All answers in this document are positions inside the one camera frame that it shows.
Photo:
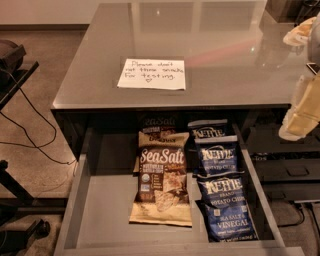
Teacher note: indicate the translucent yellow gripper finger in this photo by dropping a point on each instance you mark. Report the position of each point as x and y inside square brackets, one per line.
[299, 35]
[304, 113]

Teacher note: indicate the brown seasalt chip bag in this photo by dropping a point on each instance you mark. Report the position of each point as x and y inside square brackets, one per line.
[162, 196]
[158, 124]

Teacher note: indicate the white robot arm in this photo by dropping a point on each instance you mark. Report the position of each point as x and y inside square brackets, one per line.
[313, 43]

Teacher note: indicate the dark cup on counter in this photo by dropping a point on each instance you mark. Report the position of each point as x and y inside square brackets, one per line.
[309, 8]

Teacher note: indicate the dark phone on counter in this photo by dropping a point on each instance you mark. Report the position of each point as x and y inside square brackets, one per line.
[313, 67]

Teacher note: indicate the rear blue Kettle chip bag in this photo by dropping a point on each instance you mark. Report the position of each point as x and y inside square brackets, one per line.
[201, 129]

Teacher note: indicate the blue kettle chip bag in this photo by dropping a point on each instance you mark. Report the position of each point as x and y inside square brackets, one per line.
[218, 155]
[225, 209]
[201, 129]

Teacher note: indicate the middle blue Kettle chip bag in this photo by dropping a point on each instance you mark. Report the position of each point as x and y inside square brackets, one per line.
[218, 155]

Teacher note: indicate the front blue Kettle chip bag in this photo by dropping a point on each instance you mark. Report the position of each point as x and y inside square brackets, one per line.
[225, 209]

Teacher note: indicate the open grey top drawer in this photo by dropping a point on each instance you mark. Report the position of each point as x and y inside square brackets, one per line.
[96, 221]

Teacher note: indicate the dark lower cabinet drawers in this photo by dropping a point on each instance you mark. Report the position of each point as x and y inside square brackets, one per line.
[286, 169]

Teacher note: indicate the white handwritten paper note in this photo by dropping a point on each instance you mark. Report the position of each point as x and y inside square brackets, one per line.
[153, 74]

